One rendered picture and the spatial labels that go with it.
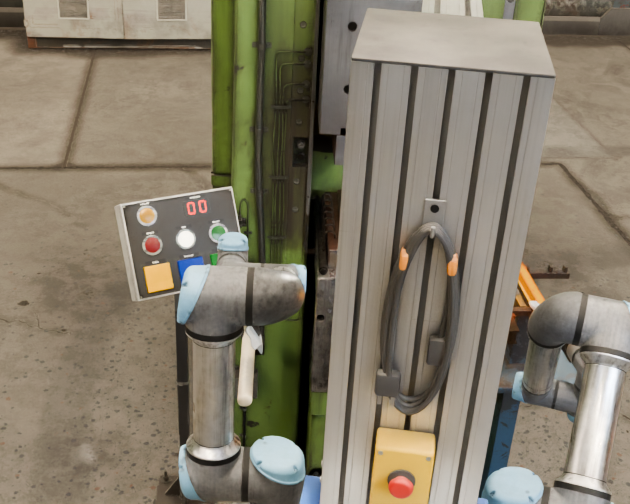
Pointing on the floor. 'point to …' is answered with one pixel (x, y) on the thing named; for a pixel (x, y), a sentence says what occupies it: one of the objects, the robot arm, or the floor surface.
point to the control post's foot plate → (168, 492)
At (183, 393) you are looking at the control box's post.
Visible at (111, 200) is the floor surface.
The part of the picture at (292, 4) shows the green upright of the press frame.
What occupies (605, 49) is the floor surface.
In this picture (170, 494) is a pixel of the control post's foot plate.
